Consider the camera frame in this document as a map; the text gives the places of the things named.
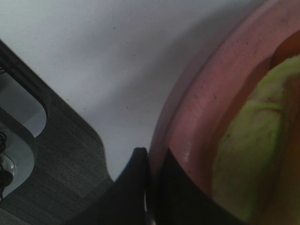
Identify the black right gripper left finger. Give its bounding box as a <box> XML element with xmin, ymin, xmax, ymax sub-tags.
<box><xmin>70</xmin><ymin>148</ymin><xmax>148</xmax><ymax>225</ymax></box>

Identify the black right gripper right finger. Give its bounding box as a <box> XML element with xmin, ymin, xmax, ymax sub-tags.
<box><xmin>150</xmin><ymin>150</ymin><xmax>245</xmax><ymax>225</ymax></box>

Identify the sandwich with lettuce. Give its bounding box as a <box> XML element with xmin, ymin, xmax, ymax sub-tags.
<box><xmin>212</xmin><ymin>32</ymin><xmax>300</xmax><ymax>223</ymax></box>

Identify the pink round plate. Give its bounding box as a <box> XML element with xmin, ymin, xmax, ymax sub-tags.
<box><xmin>149</xmin><ymin>0</ymin><xmax>300</xmax><ymax>195</ymax></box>

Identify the grey robot base frame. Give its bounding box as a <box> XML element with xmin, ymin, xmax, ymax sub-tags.
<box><xmin>0</xmin><ymin>44</ymin><xmax>112</xmax><ymax>225</ymax></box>

